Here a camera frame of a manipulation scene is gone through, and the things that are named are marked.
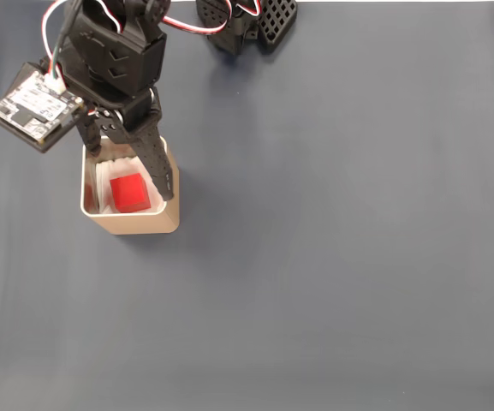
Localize camera circuit board module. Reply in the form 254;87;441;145
0;61;88;154

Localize white red servo cable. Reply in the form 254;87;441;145
94;0;261;35
41;0;68;66

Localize black camera cable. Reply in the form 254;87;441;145
51;0;83;92

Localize white tissue paper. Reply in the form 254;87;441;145
95;143;166;215

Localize red cube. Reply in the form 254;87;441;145
109;172;152;214

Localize tan metal box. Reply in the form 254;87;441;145
79;135;182;235

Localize grey blue table mat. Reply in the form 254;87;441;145
0;1;494;411

